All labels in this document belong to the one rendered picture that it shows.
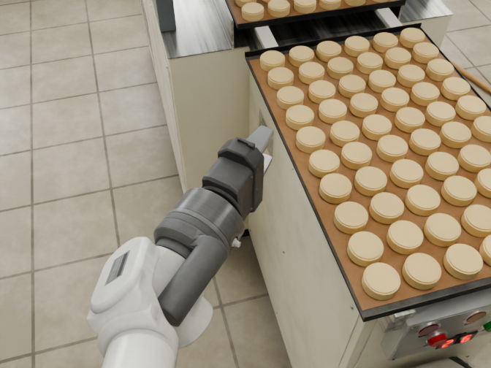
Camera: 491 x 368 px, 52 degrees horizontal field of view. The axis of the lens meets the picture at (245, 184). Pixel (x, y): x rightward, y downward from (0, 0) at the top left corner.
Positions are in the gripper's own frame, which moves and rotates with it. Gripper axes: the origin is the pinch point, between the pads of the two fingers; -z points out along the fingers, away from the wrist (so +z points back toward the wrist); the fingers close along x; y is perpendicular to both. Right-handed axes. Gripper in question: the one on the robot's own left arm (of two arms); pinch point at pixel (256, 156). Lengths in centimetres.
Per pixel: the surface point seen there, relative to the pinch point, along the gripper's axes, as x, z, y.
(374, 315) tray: -11.6, 7.7, -22.2
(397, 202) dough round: -10.8, -11.1, -18.8
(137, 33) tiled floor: -103, -131, 141
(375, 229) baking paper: -12.8, -6.2, -17.4
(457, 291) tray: -11.6, -1.1, -30.8
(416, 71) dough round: -10.7, -43.9, -11.7
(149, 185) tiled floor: -103, -50, 73
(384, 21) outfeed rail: -13, -62, 0
